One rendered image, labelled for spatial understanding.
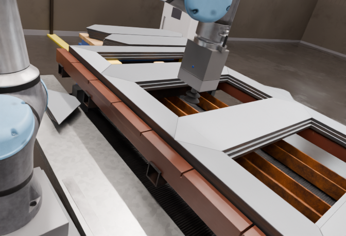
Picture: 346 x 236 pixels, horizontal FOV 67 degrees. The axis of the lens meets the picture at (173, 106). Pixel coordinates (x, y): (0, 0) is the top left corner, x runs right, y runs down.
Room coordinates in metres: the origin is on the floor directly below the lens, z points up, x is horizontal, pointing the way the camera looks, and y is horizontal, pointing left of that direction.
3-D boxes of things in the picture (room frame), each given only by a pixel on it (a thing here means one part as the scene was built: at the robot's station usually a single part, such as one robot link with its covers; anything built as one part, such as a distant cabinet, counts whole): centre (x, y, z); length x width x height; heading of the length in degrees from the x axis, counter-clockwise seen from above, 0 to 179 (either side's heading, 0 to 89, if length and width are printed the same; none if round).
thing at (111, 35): (1.74, 0.25, 0.82); 0.80 x 0.40 x 0.06; 135
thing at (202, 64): (0.64, -0.06, 1.06); 0.10 x 0.09 x 0.16; 136
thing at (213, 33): (0.63, -0.05, 1.13); 0.08 x 0.08 x 0.05
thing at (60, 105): (0.89, 0.44, 0.70); 0.39 x 0.12 x 0.04; 45
